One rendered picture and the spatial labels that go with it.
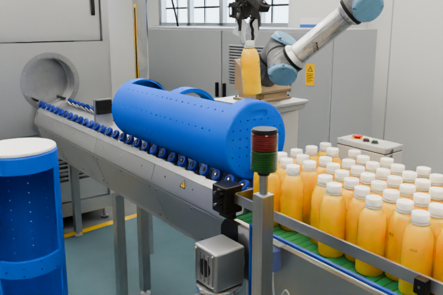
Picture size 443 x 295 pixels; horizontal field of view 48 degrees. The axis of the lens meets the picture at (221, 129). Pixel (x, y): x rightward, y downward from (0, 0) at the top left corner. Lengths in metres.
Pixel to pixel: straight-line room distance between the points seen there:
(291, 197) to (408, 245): 0.40
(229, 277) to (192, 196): 0.48
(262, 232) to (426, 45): 3.36
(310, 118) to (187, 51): 1.43
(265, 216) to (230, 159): 0.52
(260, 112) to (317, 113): 1.70
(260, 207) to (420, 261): 0.37
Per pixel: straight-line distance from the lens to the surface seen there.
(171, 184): 2.02
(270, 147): 1.14
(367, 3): 1.92
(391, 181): 1.41
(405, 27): 4.48
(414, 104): 4.48
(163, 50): 4.69
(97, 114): 2.82
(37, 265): 2.07
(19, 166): 1.93
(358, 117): 3.65
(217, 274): 1.47
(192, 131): 1.81
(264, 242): 1.23
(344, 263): 1.35
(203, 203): 1.84
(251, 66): 1.79
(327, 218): 1.32
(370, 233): 1.25
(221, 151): 1.68
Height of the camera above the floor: 1.51
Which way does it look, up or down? 12 degrees down
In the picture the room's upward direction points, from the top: straight up
